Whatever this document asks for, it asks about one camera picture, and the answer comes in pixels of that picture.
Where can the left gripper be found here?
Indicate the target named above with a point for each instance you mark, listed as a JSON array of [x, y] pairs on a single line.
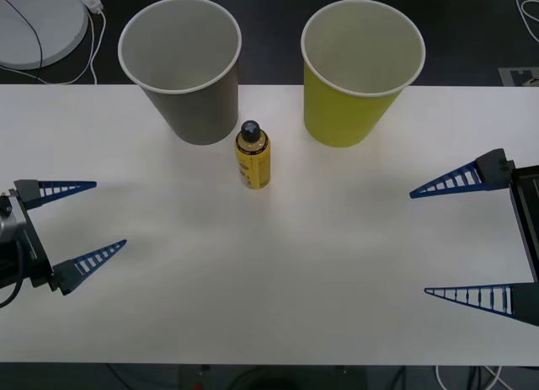
[[40, 263]]

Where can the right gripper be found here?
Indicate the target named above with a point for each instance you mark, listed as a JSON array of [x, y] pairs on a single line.
[[528, 204]]

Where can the yellow bottle with black cap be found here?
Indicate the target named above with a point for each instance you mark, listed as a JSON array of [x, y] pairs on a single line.
[[252, 162]]

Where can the grey floor plate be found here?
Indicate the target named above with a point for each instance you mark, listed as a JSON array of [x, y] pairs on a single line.
[[507, 76]]

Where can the grey plastic bin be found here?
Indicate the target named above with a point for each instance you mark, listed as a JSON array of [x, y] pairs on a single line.
[[202, 112]]

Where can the yellow-green plastic bin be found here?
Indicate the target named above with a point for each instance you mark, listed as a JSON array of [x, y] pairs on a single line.
[[341, 120]]

